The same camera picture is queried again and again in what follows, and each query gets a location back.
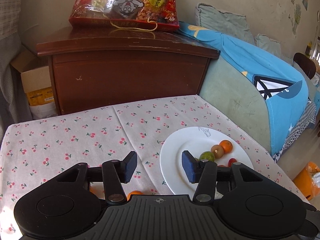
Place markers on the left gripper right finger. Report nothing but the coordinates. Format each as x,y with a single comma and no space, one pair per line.
204,174

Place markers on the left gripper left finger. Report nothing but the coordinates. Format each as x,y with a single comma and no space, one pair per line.
115,173

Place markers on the round green fruit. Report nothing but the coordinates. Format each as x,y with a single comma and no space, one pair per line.
207,156

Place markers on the brown kiwi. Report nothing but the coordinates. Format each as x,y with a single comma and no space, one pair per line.
217,151

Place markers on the red cherry tomato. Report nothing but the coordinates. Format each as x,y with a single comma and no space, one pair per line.
231,161

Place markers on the small mandarin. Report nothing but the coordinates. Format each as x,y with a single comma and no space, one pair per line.
227,146

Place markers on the white floral plate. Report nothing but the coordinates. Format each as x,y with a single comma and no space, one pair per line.
175,158

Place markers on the green sofa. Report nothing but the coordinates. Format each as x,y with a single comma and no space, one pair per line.
235,96

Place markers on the cherry print tablecloth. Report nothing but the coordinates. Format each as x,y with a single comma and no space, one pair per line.
36,151

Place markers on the orange plastic bag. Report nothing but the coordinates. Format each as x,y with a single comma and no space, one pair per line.
307,181

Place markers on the dark wooden cabinet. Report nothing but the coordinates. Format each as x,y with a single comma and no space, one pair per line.
97,67

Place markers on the blue cartoon blanket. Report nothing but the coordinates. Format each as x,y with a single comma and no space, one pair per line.
282,87

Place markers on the houndstooth blanket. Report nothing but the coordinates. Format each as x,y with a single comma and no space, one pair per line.
306,121

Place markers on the checked grey curtain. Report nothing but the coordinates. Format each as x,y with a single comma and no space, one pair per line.
14,105

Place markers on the open cardboard box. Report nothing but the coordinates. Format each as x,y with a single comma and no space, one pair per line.
36,84

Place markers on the dark wooden chair back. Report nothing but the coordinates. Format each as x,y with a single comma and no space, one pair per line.
306,64

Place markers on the grey green pillow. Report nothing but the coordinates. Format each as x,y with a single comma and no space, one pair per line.
234,25

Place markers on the red snack gift bag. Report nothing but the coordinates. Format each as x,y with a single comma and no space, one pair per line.
149,15

